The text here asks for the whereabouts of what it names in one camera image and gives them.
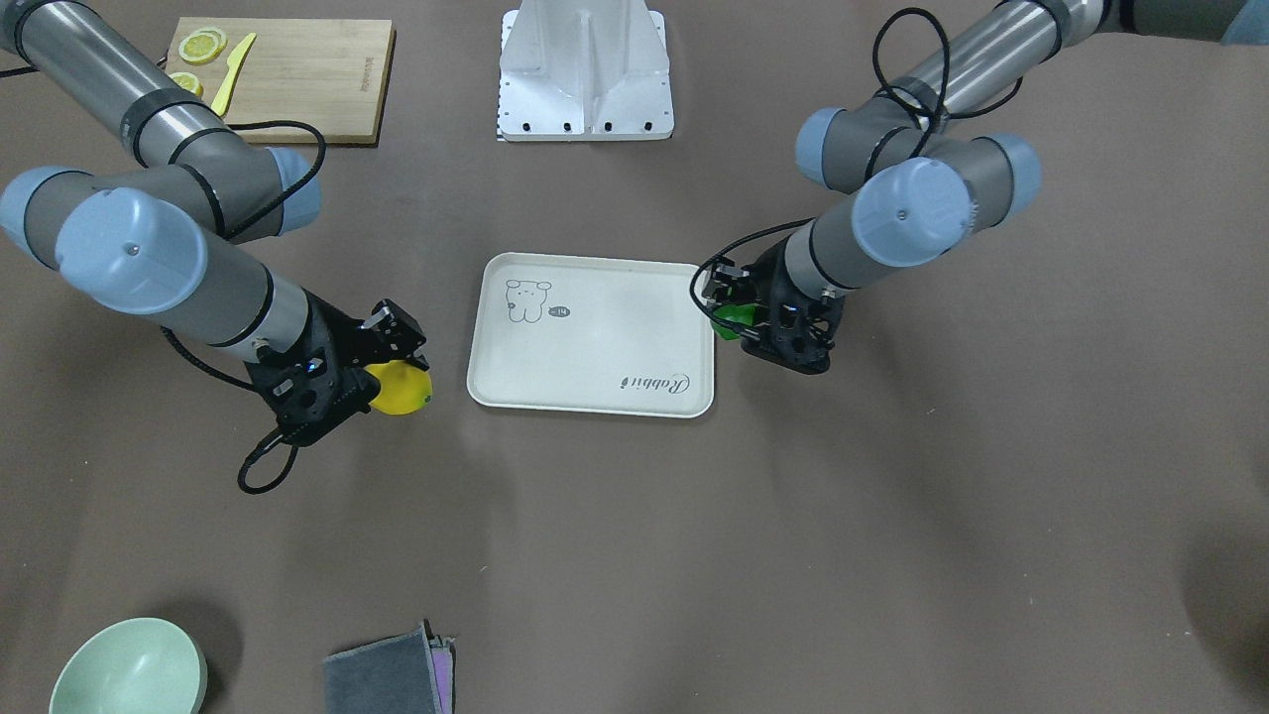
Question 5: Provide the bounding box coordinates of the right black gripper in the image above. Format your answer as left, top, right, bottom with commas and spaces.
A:
293, 290, 429, 372

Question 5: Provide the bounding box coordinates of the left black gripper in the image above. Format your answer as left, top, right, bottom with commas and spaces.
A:
704, 238, 819, 334

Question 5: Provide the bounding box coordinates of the green lime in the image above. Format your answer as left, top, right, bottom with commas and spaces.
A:
712, 303, 758, 342

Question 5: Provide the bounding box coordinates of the yellow lemon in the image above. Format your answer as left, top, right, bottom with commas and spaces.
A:
364, 360, 431, 416

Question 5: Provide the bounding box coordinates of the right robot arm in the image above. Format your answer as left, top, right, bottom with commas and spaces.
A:
3, 1, 429, 391

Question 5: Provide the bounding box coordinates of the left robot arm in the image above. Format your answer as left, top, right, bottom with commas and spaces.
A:
689, 1, 1266, 345

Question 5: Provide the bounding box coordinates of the cream rabbit tray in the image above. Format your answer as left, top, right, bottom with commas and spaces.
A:
466, 252, 714, 417

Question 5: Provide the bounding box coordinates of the bamboo cutting board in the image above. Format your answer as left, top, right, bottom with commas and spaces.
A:
168, 16, 396, 146

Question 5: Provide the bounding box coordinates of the purple cloth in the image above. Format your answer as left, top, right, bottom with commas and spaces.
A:
429, 639, 456, 714

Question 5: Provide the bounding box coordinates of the yellow plastic knife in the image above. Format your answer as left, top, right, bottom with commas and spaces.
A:
209, 32, 258, 117

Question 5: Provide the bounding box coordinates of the lemon slice lower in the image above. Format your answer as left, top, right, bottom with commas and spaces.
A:
168, 71, 204, 99

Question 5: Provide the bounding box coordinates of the lemon slice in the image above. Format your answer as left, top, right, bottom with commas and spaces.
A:
168, 71, 204, 99
176, 27, 228, 66

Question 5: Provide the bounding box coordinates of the grey folded cloth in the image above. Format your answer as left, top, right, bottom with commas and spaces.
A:
322, 623, 449, 713

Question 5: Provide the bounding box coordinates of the lemon slice upper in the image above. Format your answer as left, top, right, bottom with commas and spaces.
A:
176, 27, 228, 66

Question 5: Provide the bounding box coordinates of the mint green bowl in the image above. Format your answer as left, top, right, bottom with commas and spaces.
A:
47, 618, 209, 713

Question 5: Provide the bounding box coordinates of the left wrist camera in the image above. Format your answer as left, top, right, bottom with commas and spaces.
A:
742, 297, 845, 375

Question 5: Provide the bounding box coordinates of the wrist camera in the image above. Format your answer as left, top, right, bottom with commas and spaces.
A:
246, 358, 381, 446
742, 297, 845, 375

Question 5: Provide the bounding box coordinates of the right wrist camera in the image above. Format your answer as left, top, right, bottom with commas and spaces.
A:
246, 358, 381, 446

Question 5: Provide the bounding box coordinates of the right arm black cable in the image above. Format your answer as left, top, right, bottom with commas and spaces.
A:
159, 120, 327, 495

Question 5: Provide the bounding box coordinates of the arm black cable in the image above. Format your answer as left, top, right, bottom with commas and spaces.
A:
689, 8, 1027, 342
159, 120, 327, 495

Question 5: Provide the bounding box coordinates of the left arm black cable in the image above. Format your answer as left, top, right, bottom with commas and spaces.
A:
689, 8, 1027, 342

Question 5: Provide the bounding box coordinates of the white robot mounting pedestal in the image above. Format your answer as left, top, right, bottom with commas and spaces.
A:
496, 1, 675, 142

